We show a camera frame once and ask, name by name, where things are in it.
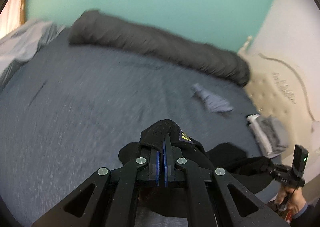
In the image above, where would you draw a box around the person's right forearm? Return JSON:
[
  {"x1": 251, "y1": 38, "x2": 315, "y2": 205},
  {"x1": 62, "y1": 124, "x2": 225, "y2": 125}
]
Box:
[{"x1": 291, "y1": 201, "x2": 319, "y2": 227}]

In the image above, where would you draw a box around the black garment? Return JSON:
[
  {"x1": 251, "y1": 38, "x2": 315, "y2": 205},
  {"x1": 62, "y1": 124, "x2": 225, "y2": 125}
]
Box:
[{"x1": 119, "y1": 119, "x2": 275, "y2": 217}]

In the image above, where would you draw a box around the folded grey garment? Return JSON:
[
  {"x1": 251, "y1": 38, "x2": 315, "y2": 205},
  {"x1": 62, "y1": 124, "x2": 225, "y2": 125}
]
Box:
[{"x1": 257, "y1": 116, "x2": 291, "y2": 154}]

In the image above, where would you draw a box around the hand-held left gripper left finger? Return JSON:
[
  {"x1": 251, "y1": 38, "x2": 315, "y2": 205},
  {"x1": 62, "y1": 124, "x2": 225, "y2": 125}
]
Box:
[{"x1": 31, "y1": 145, "x2": 162, "y2": 227}]

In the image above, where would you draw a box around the cream tufted headboard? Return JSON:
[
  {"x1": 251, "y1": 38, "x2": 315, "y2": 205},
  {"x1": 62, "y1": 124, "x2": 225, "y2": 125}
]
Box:
[{"x1": 237, "y1": 36, "x2": 320, "y2": 167}]

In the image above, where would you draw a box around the person's right hand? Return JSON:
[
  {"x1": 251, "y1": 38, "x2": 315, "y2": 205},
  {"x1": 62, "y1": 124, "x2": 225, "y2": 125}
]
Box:
[{"x1": 274, "y1": 184, "x2": 307, "y2": 220}]

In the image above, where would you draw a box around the folded white garment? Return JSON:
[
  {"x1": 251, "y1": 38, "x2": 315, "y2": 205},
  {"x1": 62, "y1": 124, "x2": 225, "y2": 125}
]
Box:
[{"x1": 246, "y1": 114, "x2": 273, "y2": 157}]

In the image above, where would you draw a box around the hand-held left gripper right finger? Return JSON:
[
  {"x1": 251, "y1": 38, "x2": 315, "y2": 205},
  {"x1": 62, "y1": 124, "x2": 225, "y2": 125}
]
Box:
[{"x1": 162, "y1": 137, "x2": 291, "y2": 227}]

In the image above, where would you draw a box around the light grey bed sheet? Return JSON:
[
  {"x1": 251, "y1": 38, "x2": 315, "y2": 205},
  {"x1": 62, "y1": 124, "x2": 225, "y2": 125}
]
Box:
[{"x1": 0, "y1": 19, "x2": 67, "y2": 92}]

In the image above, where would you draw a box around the wooden window frame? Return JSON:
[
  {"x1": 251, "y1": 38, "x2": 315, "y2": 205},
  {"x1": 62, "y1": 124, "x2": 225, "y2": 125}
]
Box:
[{"x1": 19, "y1": 0, "x2": 33, "y2": 25}]

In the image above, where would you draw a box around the blue-grey bed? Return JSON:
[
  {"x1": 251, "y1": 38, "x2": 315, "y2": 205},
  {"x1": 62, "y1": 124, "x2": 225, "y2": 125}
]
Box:
[{"x1": 0, "y1": 27, "x2": 275, "y2": 227}]

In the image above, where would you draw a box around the small grey-blue cloth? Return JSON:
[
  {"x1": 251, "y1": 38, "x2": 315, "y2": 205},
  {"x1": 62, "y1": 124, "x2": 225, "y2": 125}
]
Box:
[{"x1": 191, "y1": 83, "x2": 235, "y2": 118}]

